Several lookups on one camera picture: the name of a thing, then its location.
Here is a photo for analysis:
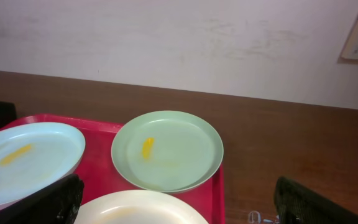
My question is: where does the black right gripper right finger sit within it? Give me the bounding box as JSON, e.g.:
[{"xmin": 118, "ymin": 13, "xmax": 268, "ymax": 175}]
[{"xmin": 273, "ymin": 177, "xmax": 358, "ymax": 224}]

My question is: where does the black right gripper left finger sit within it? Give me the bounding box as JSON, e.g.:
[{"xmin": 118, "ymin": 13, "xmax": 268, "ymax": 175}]
[{"xmin": 0, "ymin": 174, "xmax": 85, "ymax": 224}]

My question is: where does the light blue plate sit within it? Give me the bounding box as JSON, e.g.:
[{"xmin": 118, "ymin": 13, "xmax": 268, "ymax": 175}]
[{"xmin": 0, "ymin": 122, "xmax": 86, "ymax": 210}]

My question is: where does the cream white plate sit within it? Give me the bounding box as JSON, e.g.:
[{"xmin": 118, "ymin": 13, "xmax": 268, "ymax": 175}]
[{"xmin": 74, "ymin": 190, "xmax": 208, "ymax": 224}]

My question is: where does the light green plate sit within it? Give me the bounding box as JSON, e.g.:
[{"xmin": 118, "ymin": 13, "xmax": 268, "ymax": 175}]
[{"xmin": 111, "ymin": 111, "xmax": 224, "ymax": 194}]

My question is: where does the red plastic tray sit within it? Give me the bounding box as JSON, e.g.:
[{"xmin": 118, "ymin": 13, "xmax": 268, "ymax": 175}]
[{"xmin": 1, "ymin": 114, "xmax": 226, "ymax": 224}]

